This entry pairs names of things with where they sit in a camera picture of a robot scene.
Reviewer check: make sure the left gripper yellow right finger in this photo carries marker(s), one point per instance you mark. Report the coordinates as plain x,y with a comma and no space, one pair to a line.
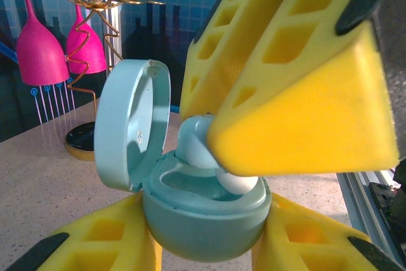
285,252

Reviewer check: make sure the mint green earbud charging case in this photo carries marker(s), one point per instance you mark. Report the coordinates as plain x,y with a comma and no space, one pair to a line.
196,229

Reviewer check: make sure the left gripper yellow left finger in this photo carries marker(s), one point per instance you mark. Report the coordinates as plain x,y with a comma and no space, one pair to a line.
127,220

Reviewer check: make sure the aluminium base frame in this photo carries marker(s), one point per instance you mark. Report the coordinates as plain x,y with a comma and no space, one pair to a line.
355,195

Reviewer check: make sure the pink wine glass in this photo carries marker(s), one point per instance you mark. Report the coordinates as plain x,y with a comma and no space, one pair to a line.
87,50
39,55

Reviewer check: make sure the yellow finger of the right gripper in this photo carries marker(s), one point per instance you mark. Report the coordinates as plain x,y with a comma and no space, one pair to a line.
222,74
301,118

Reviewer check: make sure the aluminium corner post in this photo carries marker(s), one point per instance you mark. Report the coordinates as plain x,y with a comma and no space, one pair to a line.
111,23

